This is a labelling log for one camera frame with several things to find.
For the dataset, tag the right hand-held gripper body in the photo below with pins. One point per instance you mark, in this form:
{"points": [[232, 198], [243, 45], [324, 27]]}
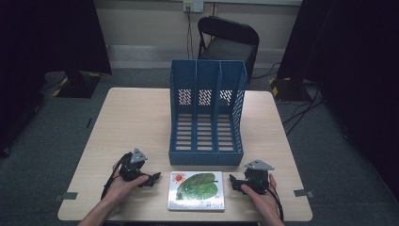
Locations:
{"points": [[257, 179]]}

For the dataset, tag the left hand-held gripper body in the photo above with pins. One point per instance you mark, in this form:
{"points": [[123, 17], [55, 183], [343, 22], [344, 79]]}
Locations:
{"points": [[130, 168]]}

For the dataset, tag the leaf cover picture book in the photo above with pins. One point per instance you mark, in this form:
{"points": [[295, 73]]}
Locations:
{"points": [[197, 190]]}

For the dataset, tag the blue three-slot file rack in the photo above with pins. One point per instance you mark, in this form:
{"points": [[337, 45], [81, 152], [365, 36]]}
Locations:
{"points": [[207, 78]]}

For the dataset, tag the person's left hand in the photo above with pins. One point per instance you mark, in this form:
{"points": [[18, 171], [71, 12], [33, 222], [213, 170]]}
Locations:
{"points": [[120, 188]]}

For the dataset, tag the person's right hand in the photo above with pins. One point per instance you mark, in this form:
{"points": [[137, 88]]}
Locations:
{"points": [[266, 202]]}

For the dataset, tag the grey tape strip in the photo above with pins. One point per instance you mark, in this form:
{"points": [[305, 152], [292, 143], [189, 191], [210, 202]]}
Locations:
{"points": [[67, 196], [302, 193]]}

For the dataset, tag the striped tape stand base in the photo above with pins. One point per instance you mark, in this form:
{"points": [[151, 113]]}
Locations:
{"points": [[287, 89]]}

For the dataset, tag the black stand base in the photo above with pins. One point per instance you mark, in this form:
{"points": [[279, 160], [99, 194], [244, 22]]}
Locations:
{"points": [[78, 86]]}

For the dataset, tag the black folding chair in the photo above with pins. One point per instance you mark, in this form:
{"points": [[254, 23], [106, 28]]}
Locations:
{"points": [[230, 47]]}

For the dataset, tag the dark curtain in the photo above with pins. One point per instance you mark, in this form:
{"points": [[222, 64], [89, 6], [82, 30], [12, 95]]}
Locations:
{"points": [[53, 34], [354, 62]]}

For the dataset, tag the white wall outlet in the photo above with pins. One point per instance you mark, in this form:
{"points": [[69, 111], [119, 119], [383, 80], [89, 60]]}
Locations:
{"points": [[193, 6]]}

